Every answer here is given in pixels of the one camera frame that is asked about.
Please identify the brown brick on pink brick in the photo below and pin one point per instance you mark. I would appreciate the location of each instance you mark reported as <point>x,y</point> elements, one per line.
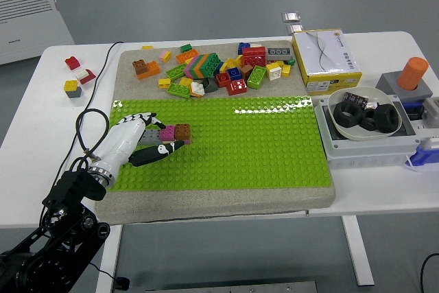
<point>182,131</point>

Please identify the pink and yellow brick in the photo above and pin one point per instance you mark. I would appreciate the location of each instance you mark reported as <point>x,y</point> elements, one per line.
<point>165,55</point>

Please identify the grey-brown mat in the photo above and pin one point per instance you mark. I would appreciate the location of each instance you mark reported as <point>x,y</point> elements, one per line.
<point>205,204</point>

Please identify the dark brown circuit board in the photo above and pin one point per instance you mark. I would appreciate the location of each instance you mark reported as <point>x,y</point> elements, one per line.
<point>353,98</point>

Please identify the magenta square brick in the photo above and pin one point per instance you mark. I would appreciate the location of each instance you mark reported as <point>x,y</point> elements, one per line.
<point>167,133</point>

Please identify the grey block holder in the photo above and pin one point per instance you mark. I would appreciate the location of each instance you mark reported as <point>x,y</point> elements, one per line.
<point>387,83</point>

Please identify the yellow and white brick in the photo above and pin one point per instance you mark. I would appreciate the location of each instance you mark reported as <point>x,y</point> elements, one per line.
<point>274,71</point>

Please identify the orange cylinder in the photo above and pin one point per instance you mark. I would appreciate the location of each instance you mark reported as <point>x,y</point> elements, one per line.
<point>413,71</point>

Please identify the red sloped brick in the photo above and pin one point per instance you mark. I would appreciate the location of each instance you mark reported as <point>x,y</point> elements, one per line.
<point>90,77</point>

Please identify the blue plastic part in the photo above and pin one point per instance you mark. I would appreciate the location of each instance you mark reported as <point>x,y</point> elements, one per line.
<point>411,107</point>

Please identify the dark grey sloped brick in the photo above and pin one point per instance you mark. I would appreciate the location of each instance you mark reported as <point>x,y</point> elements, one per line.
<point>210,86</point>

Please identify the white and orange brick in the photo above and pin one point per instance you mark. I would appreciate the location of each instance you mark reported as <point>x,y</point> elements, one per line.
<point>197,89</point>

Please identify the yellow brick on grey brick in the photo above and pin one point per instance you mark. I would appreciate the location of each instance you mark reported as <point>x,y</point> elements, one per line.
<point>71,85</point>

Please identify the orange stepped brick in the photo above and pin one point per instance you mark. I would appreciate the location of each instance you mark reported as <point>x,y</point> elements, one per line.
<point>152,68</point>

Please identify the white and pink flat brick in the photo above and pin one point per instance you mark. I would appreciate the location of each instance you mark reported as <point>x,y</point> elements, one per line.
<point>256,45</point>

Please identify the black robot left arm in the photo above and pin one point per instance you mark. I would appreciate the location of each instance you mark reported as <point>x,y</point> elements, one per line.
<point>75,186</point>

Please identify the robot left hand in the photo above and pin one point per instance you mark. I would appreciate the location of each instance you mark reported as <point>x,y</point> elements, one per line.
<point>121,142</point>

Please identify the light green long brick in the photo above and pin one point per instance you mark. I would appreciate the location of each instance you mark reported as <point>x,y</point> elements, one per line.
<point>176,71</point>
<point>177,90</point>
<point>256,77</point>

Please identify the metal floor socket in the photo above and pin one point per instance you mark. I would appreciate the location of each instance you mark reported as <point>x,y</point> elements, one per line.
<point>295,29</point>
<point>291,16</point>

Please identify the large black hex nut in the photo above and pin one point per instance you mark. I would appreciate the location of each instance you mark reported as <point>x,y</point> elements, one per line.
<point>343,122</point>
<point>391,121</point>

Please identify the yellow and white cardboard box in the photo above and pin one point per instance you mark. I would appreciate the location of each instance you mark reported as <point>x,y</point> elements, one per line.
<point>326,56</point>

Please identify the blue and white device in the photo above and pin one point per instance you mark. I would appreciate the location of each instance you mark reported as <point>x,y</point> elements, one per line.
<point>425,159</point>

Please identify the small blue brick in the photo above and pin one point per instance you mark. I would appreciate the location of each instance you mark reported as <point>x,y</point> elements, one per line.
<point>243,48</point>

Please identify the small yellow brick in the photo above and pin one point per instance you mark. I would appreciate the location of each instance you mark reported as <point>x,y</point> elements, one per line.
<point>164,82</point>
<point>186,82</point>

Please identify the green studded baseplate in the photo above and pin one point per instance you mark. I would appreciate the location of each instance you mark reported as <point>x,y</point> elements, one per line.
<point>240,149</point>

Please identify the grey junction box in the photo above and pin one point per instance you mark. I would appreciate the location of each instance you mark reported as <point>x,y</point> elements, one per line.
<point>363,157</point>

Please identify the long grey brick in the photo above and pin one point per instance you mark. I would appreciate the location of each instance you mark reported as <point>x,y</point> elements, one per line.
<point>151,137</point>

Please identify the small black hex nut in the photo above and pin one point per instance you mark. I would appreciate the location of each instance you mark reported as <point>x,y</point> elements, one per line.
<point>367,125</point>

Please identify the yellow square brick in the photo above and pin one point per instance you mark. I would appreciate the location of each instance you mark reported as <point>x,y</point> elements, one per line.
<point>286,70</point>

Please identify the thin yellow brick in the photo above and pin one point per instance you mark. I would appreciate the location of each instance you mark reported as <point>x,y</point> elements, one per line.
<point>147,47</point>

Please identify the small dark green brick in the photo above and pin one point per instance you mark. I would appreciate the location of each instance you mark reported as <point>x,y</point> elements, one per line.
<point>186,48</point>

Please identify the tiny yellow brick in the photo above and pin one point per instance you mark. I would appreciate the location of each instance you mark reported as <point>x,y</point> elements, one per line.
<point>279,63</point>

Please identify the tiny dark green brick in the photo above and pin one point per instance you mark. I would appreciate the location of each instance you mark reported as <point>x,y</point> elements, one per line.
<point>291,61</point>

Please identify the red square brick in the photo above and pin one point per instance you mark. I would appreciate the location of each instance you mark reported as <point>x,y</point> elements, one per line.
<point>237,88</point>
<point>223,80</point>

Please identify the white table leg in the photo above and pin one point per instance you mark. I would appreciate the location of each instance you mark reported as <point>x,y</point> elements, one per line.
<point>109,258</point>
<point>358,252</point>

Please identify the blue square brick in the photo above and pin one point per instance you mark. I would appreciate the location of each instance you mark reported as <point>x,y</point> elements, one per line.
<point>235,73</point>

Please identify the grey brick with three holes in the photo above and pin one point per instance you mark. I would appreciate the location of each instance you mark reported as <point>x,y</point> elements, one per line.
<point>278,54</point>

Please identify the red stepped brick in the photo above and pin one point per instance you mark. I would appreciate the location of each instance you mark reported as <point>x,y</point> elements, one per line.
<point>72,62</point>

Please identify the small brown brick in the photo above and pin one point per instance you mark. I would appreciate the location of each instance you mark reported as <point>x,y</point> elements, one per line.
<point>245,71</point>

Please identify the pink green orange brick stack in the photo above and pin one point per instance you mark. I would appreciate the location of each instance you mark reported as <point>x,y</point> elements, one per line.
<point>202,64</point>

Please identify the black plug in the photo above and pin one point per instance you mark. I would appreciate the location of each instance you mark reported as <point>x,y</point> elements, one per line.
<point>122,282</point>

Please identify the grey plastic part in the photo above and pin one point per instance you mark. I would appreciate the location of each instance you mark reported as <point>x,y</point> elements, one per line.
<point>431,111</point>

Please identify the long yellow brick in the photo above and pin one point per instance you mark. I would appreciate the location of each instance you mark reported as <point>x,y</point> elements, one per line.
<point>228,64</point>

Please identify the large red brick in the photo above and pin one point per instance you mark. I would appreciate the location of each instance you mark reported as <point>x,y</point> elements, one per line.
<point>254,56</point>

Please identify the white small brick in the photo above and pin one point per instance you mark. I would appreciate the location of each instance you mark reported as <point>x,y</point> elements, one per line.
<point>81,73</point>

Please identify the white bowl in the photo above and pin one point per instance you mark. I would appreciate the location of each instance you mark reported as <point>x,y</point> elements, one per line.
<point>358,135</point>

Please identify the long orange brick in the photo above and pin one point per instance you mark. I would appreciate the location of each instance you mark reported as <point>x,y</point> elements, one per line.
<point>185,57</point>

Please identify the brown brick beside orange brick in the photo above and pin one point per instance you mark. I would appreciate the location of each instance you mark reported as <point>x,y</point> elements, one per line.
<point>139,66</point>

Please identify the white panel heater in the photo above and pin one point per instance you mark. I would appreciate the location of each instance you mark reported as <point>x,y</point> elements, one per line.
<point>31,32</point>

